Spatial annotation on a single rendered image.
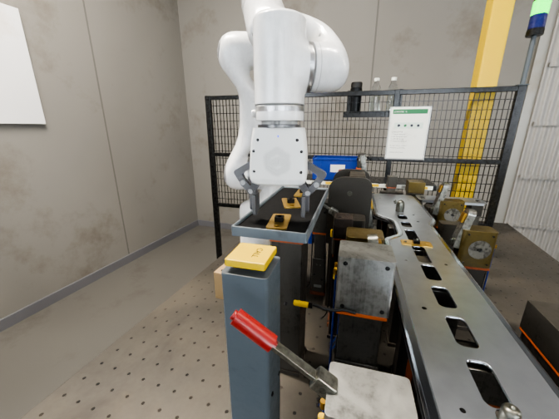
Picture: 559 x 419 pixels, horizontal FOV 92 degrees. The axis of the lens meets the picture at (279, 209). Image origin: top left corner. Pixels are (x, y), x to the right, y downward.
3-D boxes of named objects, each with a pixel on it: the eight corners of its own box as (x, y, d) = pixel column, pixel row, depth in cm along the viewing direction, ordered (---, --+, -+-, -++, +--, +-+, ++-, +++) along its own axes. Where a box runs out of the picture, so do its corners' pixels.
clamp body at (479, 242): (485, 336, 86) (512, 234, 76) (443, 328, 89) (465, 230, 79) (477, 322, 92) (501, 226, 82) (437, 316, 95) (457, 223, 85)
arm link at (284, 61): (302, 107, 51) (253, 107, 49) (304, 27, 47) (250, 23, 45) (314, 104, 43) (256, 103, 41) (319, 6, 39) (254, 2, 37)
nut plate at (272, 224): (286, 230, 48) (286, 224, 47) (264, 229, 48) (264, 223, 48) (291, 215, 56) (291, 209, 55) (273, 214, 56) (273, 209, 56)
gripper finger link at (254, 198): (238, 179, 49) (239, 214, 51) (254, 180, 49) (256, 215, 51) (243, 177, 52) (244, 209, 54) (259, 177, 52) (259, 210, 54)
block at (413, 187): (415, 246, 150) (426, 182, 139) (400, 244, 152) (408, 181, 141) (413, 240, 157) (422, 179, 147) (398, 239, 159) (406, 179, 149)
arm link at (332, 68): (309, 36, 65) (344, 105, 47) (243, 32, 63) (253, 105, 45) (317, -11, 58) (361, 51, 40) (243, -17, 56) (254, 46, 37)
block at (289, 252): (299, 377, 71) (304, 217, 58) (270, 370, 73) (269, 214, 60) (305, 348, 80) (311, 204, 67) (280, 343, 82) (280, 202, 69)
